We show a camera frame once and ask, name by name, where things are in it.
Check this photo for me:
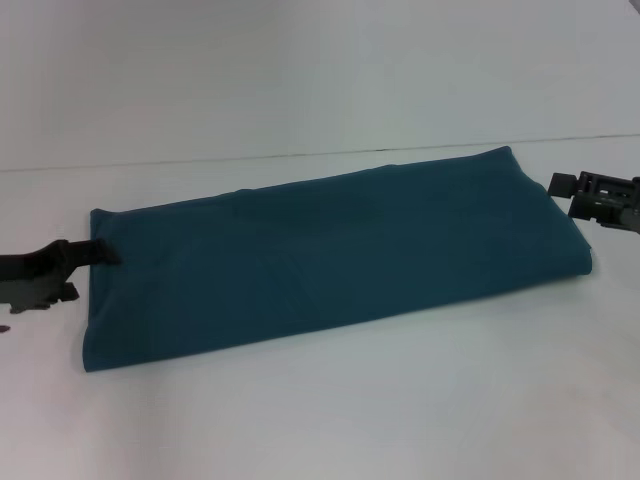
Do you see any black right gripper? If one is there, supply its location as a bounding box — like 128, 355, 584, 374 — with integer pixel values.
546, 170, 640, 232

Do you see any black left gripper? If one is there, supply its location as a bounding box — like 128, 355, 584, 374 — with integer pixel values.
0, 238, 125, 316

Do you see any teal T-shirt with FREE! print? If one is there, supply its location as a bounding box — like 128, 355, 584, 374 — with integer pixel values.
81, 145, 596, 374

